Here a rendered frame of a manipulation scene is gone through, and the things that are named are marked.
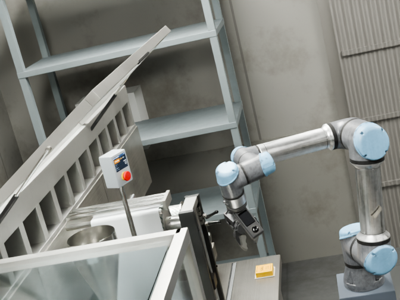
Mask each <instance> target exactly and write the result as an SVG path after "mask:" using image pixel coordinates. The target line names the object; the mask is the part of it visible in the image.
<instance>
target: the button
mask: <svg viewBox="0 0 400 300"><path fill-rule="evenodd" d="M273 269H274V267H273V264H264V265H257V266H256V270H255V275H256V278H259V277H266V276H273Z"/></svg>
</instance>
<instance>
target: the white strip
mask: <svg viewBox="0 0 400 300"><path fill-rule="evenodd" d="M162 214H163V210H162V208H161V209H159V208H152V209H148V210H142V211H135V212H131V215H132V219H133V222H134V225H135V229H136V233H137V236H140V235H147V234H151V233H158V232H163V227H162V224H161V220H160V216H159V215H162ZM98 225H110V226H113V227H114V228H115V231H116V234H117V238H118V239H122V238H129V237H132V234H131V231H130V227H129V224H128V221H127V217H126V213H125V214H119V215H112V216H108V217H102V218H96V219H92V220H91V221H87V222H83V223H77V224H71V225H66V226H65V229H66V231H70V230H77V229H84V228H87V227H93V226H98Z"/></svg>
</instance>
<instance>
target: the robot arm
mask: <svg viewBox="0 0 400 300"><path fill-rule="evenodd" d="M323 149H329V150H334V149H347V150H349V159H350V163H351V164H352V165H353V166H354V167H355V176H356V183H357V197H358V210H359V218H360V222H359V223H354V224H350V225H347V226H345V227H343V228H341V229H340V231H339V236H340V238H339V239H340V242H341V247H342V252H343V258H344V262H345V272H344V276H343V282H344V286H345V287H346V288H347V290H350V291H353V292H368V291H371V290H375V289H377V288H379V287H381V285H383V284H384V282H385V277H384V274H387V273H388V272H390V271H391V270H392V269H393V268H394V266H395V265H396V263H397V260H398V255H397V253H396V251H395V249H394V247H392V246H391V240H390V233H389V232H388V231H387V230H385V215H384V206H383V191H382V175H381V166H380V165H381V164H382V163H383V162H384V160H385V154H386V151H388V149H389V137H388V134H387V133H386V131H385V130H384V129H383V128H381V127H380V126H379V125H377V124H375V123H371V122H368V121H365V120H363V119H360V118H355V117H351V118H345V119H342V120H338V121H333V122H331V123H326V124H324V125H323V126H322V128H319V129H315V130H311V131H308V132H304V133H300V134H297V135H293V136H289V137H284V138H281V139H278V140H273V141H271V142H266V143H262V144H259V145H255V146H250V147H248V148H247V147H245V146H238V147H237V148H235V149H234V150H233V151H232V154H231V161H228V162H223V163H221V164H220V165H219V166H218V167H217V168H216V171H215V173H216V177H217V183H218V185H219V187H220V190H221V194H222V197H223V200H224V201H223V203H224V204H225V205H226V208H227V211H226V212H224V213H223V214H224V218H225V220H226V224H227V225H228V226H230V227H231V228H232V229H233V230H234V232H233V236H234V238H235V240H236V241H237V242H238V244H239V246H240V247H241V248H242V249H243V250H244V251H247V250H248V247H247V243H246V235H245V234H244V233H245V232H247V234H248V235H249V236H250V237H251V239H253V241H254V244H255V245H256V244H257V242H258V238H259V235H261V234H263V232H264V230H263V228H262V227H261V226H260V224H259V222H258V220H257V218H256V217H254V215H252V214H251V213H250V211H249V210H248V209H247V207H246V206H247V201H246V195H245V191H244V188H243V187H244V186H246V185H248V184H251V183H253V182H255V181H257V180H259V179H262V178H263V177H265V176H266V177H267V176H268V175H269V174H271V173H274V172H275V170H276V166H275V163H276V162H279V161H283V160H287V159H290V158H294V157H298V156H301V155H305V154H309V153H312V152H316V151H320V150H323Z"/></svg>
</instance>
